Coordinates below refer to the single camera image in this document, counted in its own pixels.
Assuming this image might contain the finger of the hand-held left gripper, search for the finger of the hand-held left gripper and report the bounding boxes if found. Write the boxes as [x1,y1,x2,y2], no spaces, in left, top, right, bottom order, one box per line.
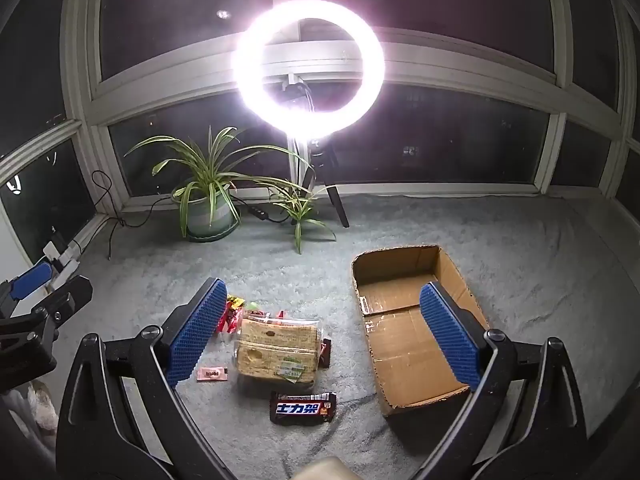
[30,276,94,333]
[0,261,54,318]

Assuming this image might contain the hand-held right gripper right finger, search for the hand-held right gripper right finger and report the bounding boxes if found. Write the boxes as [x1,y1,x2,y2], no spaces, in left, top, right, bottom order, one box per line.
[419,281,588,480]

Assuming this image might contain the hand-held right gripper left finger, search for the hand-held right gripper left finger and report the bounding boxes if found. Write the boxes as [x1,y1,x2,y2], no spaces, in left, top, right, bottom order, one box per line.
[55,277,238,480]

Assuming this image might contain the red-wrapped brown cake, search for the red-wrapped brown cake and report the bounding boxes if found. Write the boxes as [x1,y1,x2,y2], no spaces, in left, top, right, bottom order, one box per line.
[216,305,243,336]

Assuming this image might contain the brown cardboard box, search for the brown cardboard box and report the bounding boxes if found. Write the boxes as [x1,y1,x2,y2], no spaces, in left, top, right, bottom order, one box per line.
[351,245,491,417]

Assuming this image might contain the clear packet of crackers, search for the clear packet of crackers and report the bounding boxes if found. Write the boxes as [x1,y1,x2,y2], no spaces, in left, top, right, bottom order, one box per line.
[232,310,326,391]

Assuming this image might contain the brown chocolate bar white characters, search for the brown chocolate bar white characters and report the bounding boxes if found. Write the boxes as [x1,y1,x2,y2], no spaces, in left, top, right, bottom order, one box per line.
[270,391,337,427]

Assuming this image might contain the white power strip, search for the white power strip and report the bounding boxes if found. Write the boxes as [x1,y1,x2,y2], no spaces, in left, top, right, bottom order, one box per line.
[42,232,83,291]

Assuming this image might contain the green plant saucer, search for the green plant saucer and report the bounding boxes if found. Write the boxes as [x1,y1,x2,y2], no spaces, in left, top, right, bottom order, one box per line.
[181,220,242,244]

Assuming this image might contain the grey carpet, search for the grey carpet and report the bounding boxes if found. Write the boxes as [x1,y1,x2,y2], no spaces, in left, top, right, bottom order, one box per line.
[0,190,640,480]

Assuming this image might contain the potted spider plant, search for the potted spider plant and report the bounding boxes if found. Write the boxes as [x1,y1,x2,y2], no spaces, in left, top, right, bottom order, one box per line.
[124,125,313,243]

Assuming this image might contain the small spider plant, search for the small spider plant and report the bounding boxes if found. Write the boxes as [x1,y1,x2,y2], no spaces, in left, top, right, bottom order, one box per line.
[255,175,337,255]

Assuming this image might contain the black tripod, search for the black tripod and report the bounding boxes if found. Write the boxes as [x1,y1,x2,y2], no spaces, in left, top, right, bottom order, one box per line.
[280,72,351,228]

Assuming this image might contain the black power cable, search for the black power cable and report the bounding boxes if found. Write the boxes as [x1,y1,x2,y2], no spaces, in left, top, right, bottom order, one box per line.
[91,170,176,261]

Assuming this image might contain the white window frame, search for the white window frame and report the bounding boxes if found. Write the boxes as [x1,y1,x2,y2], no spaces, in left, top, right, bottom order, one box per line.
[0,0,640,221]

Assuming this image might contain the ring light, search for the ring light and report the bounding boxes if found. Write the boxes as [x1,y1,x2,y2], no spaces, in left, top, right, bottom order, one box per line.
[234,0,386,137]

